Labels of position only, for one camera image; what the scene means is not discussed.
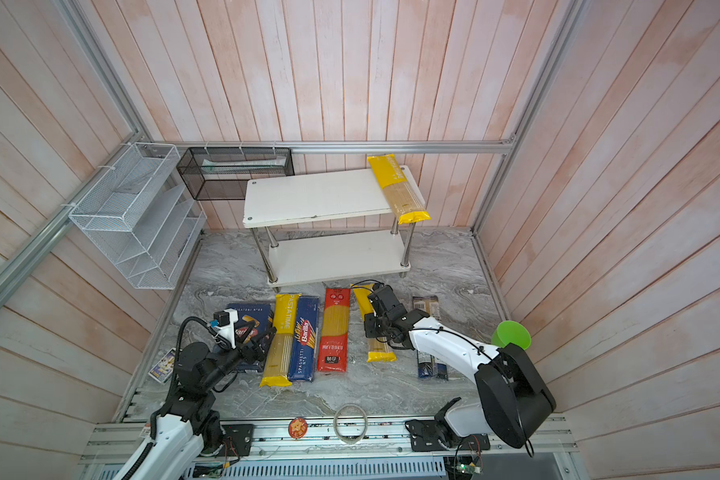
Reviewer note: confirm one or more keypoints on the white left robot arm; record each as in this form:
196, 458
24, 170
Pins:
187, 426

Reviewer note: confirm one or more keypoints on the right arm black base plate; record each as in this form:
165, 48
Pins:
435, 434

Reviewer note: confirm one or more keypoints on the green plastic goblet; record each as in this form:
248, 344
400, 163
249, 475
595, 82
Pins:
511, 332

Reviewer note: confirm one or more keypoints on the white two-tier shelf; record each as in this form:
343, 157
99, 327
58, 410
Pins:
320, 199

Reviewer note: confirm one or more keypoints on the clear tape roll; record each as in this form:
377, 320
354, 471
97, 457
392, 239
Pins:
350, 424

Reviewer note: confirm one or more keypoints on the dark blue pasta box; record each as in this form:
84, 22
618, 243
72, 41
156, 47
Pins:
253, 327

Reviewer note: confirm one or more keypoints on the clear blue spaghetti bag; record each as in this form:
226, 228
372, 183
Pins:
428, 366

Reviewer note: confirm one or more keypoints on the small card pack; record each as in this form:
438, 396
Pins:
162, 370

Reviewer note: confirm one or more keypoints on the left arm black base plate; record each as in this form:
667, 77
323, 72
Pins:
231, 441

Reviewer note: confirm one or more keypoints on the red spaghetti bag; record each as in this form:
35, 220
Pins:
332, 355

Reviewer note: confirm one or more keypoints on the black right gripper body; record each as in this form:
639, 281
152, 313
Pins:
376, 325

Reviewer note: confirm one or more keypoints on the black mesh basket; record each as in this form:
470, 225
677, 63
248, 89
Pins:
223, 173

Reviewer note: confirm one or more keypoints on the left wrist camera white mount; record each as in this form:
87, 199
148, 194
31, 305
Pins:
223, 326

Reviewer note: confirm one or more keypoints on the blue Barilla spaghetti box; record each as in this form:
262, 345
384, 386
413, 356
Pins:
302, 364

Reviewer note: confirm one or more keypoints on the red round sticker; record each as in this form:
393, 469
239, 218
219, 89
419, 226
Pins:
297, 428

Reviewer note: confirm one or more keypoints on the yellow pasta bag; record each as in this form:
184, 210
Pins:
275, 373
378, 349
402, 198

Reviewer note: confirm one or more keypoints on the white wire mesh rack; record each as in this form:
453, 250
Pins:
145, 228

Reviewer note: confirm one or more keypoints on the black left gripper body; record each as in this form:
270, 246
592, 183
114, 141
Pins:
250, 356

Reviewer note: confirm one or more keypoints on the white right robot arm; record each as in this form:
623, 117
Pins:
513, 399

